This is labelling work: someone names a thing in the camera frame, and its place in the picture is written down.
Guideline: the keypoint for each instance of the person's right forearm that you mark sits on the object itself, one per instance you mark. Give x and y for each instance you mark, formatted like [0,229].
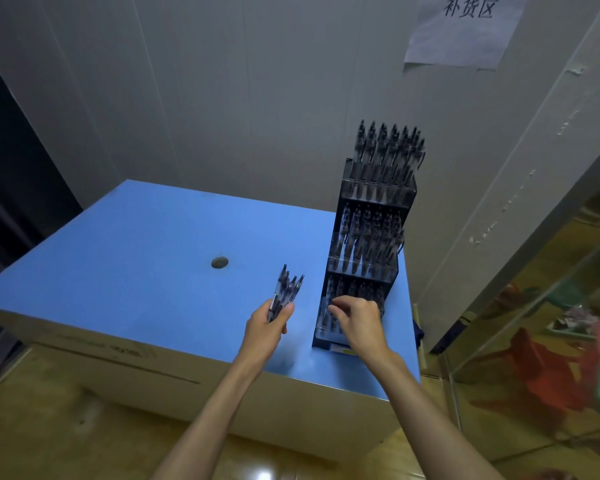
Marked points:
[440,424]

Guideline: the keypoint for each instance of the person's left forearm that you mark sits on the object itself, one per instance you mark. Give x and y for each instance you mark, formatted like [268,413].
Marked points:
[205,424]

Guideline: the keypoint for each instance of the red plastic stool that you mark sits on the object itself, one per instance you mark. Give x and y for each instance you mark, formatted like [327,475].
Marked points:
[545,374]

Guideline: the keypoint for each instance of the dark blue cloth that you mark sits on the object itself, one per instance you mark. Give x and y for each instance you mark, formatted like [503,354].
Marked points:
[418,334]

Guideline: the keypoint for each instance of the black shelf unit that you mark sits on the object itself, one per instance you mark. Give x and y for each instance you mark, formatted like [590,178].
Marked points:
[15,194]

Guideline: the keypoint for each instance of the white paper wall sign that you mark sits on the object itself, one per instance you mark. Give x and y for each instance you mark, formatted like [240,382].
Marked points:
[465,44]

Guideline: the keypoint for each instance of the cluster of grey pens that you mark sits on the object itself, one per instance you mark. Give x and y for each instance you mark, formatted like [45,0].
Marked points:
[385,144]

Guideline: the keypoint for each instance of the blue table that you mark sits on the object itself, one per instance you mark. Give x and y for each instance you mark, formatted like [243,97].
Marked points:
[130,274]

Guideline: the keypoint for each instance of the person's left hand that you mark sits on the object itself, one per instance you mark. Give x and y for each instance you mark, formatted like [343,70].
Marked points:
[262,339]

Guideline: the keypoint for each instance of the grey retractable pen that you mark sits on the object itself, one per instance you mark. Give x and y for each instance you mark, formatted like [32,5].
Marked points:
[293,287]
[281,279]
[286,289]
[300,281]

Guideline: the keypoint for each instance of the person's right hand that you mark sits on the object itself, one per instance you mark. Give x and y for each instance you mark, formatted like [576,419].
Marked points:
[365,329]

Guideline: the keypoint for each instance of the small round metal disc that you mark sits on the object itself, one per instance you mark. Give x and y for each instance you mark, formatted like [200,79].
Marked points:
[220,262]

